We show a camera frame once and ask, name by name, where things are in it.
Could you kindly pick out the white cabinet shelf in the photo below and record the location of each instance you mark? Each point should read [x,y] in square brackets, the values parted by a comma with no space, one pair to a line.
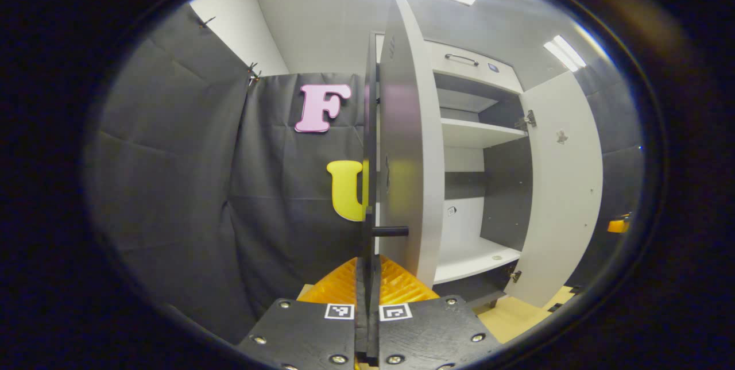
[476,133]

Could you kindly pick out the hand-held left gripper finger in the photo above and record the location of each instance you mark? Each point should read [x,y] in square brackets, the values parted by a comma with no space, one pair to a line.
[373,301]
[362,301]

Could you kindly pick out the metal door hinge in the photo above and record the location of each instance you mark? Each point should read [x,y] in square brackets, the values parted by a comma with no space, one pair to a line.
[513,274]
[525,119]

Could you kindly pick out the small ceiling light panel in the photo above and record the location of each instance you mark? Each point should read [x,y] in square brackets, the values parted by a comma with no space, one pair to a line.
[564,53]

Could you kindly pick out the black backdrop cloth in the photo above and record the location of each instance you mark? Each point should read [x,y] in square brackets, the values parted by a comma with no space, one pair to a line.
[201,186]

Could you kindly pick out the grey shoe cabinet door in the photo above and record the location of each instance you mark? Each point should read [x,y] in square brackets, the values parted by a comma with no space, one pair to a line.
[565,186]
[410,157]

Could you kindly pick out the grey double-door shoe cabinet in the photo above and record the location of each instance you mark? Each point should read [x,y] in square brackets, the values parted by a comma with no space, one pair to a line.
[505,197]

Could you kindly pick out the grey cabinet drawer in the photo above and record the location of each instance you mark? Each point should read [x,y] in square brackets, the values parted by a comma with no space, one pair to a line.
[476,68]

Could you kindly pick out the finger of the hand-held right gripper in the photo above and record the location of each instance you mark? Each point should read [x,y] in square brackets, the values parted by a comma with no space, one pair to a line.
[619,225]

